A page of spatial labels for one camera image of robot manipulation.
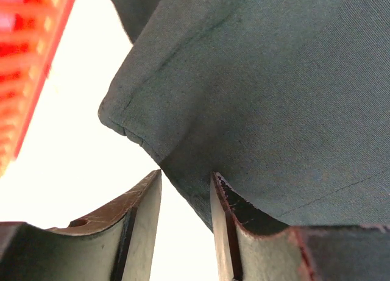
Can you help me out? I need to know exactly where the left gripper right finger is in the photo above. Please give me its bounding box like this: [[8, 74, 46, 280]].
[[210, 173, 389, 281]]

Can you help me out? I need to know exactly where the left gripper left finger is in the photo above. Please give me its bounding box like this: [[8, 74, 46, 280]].
[[1, 170, 162, 280]]

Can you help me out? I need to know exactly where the black button shirt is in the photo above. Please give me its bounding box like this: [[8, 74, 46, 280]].
[[98, 0, 389, 226]]

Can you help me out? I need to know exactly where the red plastic basket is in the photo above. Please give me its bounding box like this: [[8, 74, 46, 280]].
[[1, 0, 75, 173]]

